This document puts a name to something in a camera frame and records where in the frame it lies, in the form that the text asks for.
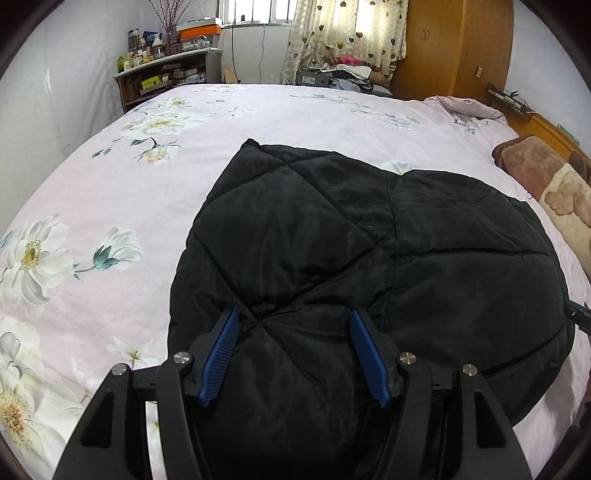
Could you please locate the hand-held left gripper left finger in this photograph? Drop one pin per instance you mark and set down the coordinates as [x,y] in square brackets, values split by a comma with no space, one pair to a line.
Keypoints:
[219,355]

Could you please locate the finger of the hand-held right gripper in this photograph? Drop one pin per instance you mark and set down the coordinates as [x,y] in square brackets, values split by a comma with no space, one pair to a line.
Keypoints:
[581,316]

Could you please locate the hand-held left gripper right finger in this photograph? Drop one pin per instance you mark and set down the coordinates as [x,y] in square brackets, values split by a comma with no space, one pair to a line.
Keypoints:
[369,355]

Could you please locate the black padded jacket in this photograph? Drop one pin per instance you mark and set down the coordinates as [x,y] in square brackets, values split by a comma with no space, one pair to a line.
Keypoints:
[369,254]

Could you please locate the pile of folded clothes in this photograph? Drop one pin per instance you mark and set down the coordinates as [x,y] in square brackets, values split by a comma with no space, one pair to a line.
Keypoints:
[351,64]

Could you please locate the brown patterned pillow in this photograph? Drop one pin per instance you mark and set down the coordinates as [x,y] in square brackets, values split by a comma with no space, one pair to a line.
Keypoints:
[531,161]

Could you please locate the wooden headboard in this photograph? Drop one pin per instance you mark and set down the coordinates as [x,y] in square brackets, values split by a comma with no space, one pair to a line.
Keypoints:
[545,127]

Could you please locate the pink floral quilt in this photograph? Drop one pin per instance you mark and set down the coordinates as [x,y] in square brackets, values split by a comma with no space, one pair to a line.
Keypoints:
[115,184]

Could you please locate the black box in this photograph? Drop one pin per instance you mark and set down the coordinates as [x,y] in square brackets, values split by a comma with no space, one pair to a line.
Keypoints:
[314,77]

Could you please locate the grey shelf unit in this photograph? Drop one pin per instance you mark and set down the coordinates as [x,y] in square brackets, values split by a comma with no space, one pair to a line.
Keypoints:
[194,57]

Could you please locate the wooden wardrobe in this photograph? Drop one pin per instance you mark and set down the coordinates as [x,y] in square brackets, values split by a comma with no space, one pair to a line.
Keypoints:
[438,46]

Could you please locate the vase of pink branches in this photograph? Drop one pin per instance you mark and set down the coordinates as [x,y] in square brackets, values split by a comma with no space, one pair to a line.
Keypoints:
[171,44]

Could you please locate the group of bottles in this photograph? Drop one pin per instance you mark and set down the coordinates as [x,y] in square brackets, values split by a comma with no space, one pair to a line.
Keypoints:
[143,48]

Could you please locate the orange storage box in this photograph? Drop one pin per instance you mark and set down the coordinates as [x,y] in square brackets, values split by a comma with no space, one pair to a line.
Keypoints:
[198,31]

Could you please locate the heart print curtain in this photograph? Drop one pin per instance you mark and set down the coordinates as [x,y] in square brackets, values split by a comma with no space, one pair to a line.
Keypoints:
[351,27]

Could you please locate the window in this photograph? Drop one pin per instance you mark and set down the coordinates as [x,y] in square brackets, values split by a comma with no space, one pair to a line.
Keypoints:
[254,11]

